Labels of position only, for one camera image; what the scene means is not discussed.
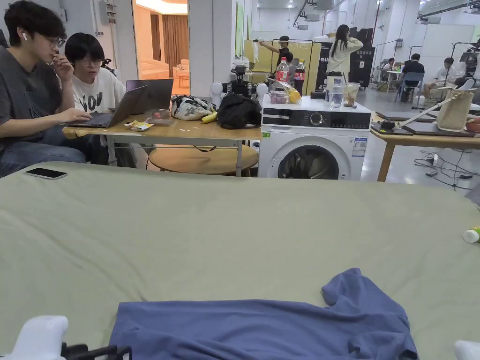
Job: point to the dark blue shirt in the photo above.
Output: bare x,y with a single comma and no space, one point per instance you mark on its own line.
262,330

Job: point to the black and white robot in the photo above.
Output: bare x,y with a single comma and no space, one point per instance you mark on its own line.
240,87

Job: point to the white washing machine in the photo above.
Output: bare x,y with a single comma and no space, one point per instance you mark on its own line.
315,150

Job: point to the small yellow-green bottle white cap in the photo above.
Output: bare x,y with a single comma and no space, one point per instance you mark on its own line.
471,235

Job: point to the black smartphone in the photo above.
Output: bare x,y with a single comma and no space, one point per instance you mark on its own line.
45,173

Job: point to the group of people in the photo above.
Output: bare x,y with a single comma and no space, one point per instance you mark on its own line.
414,69

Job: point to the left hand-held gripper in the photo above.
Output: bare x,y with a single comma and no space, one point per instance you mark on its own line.
33,337

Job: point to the bed with pale green sheet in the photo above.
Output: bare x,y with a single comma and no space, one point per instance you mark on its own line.
225,232

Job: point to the cream sofa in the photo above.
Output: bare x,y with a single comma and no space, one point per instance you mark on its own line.
153,67

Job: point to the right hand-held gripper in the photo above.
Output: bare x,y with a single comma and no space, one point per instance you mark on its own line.
468,350

